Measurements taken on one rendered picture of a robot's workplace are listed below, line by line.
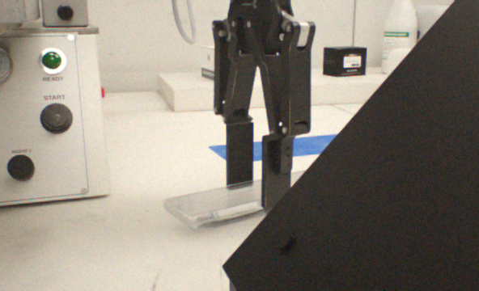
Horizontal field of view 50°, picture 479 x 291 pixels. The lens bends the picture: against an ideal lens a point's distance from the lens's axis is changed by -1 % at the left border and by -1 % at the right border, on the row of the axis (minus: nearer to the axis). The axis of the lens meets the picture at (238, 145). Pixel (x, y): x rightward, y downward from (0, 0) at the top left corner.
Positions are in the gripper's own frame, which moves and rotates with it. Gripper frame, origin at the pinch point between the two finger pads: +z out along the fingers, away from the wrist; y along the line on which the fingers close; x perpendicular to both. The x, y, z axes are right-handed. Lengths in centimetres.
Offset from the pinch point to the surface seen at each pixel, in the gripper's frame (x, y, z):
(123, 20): 19, -86, -13
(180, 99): 18, -53, 2
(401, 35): 74, -46, -10
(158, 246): -11.9, 2.2, 4.7
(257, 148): 14.3, -20.3, 4.5
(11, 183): -20.7, -14.6, 2.2
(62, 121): -14.9, -14.8, -3.7
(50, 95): -15.4, -17.3, -6.2
